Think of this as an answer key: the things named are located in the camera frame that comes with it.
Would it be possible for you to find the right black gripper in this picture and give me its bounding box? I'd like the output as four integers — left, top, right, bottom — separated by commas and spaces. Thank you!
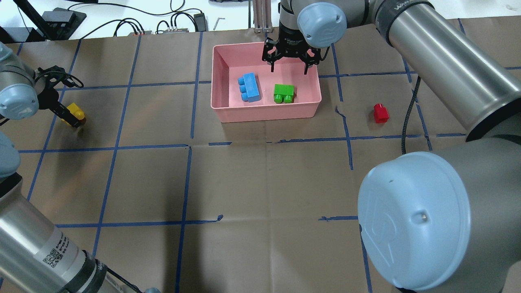
262, 24, 322, 75

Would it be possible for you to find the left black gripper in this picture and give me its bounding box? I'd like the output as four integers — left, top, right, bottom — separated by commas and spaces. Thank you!
37, 80, 82, 128

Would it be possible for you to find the yellow toy block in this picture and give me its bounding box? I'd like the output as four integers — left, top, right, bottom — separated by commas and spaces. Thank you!
61, 103, 86, 128

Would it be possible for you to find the green toy block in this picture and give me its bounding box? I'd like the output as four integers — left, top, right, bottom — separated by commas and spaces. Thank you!
274, 84, 295, 104

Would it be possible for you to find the blue toy block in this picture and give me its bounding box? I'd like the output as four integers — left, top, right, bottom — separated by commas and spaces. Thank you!
237, 72, 262, 103

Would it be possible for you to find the red toy block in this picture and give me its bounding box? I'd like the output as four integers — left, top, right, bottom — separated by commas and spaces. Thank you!
373, 103, 390, 124

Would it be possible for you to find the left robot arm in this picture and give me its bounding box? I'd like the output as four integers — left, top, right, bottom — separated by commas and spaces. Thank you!
0, 44, 140, 293

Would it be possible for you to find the pink plastic box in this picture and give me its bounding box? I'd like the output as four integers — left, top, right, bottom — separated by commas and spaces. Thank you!
210, 42, 322, 123

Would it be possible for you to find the allen key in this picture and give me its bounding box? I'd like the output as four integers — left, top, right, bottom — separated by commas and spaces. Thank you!
212, 17, 225, 31

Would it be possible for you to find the monitor stand base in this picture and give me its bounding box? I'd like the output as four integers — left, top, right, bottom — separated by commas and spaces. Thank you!
42, 8, 86, 40

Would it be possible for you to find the black power brick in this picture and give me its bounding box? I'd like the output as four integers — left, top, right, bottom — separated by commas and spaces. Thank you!
193, 13, 208, 32

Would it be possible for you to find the orange usb hub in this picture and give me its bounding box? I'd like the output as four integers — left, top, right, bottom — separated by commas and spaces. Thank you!
128, 30, 153, 36
156, 28, 190, 35

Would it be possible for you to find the aluminium frame post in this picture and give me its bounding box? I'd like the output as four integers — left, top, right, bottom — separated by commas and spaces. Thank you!
252, 0, 273, 33

